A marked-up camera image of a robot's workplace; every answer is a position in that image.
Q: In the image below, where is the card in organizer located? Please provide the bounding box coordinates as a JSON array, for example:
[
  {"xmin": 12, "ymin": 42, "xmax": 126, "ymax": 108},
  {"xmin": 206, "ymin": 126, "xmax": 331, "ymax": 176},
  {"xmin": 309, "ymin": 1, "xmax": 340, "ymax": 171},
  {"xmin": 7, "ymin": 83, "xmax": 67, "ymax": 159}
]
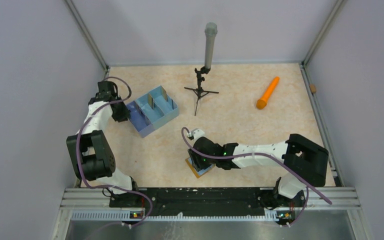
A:
[
  {"xmin": 147, "ymin": 93, "xmax": 155, "ymax": 110},
  {"xmin": 161, "ymin": 87, "xmax": 168, "ymax": 102}
]

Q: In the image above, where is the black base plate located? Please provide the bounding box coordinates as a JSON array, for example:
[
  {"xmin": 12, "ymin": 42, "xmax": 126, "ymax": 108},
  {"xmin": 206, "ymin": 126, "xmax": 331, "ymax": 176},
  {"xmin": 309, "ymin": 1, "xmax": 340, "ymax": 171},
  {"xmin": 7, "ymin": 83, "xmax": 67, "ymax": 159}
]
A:
[{"xmin": 109, "ymin": 187, "xmax": 307, "ymax": 220}]

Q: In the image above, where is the small wooden block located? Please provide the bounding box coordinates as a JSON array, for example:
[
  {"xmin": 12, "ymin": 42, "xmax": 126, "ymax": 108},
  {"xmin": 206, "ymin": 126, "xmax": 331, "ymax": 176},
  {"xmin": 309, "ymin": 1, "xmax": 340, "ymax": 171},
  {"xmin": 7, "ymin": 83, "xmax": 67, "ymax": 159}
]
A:
[{"xmin": 309, "ymin": 84, "xmax": 317, "ymax": 94}]

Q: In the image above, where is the orange marker pen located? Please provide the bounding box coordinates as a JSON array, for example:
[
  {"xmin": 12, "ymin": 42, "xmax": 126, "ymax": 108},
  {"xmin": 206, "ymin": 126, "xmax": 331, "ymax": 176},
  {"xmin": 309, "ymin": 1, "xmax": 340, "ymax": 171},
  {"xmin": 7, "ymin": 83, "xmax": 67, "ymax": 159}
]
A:
[{"xmin": 256, "ymin": 76, "xmax": 280, "ymax": 110}]

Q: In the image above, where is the blue compartment organizer box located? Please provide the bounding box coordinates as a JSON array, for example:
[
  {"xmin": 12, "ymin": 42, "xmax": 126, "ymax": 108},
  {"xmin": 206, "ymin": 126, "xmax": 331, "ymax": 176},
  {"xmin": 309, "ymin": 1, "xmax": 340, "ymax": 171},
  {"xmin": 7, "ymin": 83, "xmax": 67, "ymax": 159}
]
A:
[{"xmin": 126, "ymin": 85, "xmax": 180, "ymax": 138}]

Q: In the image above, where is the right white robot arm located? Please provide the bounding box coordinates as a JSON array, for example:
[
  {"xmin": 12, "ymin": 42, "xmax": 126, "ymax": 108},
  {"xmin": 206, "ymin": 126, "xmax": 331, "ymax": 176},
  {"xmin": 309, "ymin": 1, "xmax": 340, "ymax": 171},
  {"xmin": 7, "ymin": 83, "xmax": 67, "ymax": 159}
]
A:
[{"xmin": 181, "ymin": 127, "xmax": 329, "ymax": 207}]

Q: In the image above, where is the grey microphone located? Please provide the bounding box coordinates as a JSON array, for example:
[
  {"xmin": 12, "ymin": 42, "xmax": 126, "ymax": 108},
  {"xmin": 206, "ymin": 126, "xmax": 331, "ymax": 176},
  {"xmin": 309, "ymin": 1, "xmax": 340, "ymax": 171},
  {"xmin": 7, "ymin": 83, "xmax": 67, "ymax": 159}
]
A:
[{"xmin": 204, "ymin": 22, "xmax": 218, "ymax": 69}]

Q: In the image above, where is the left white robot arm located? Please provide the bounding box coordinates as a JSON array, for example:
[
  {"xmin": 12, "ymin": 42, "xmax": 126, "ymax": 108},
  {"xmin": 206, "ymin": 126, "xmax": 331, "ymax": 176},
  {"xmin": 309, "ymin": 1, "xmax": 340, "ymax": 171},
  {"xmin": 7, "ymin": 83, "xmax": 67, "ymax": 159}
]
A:
[{"xmin": 66, "ymin": 77, "xmax": 141, "ymax": 207}]

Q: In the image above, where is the black tripod stand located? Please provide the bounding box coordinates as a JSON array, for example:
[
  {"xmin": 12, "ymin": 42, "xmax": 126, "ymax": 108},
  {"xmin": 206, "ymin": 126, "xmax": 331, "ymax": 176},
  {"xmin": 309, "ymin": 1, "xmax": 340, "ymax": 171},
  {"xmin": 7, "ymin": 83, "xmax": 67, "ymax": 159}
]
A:
[{"xmin": 184, "ymin": 66, "xmax": 219, "ymax": 116}]

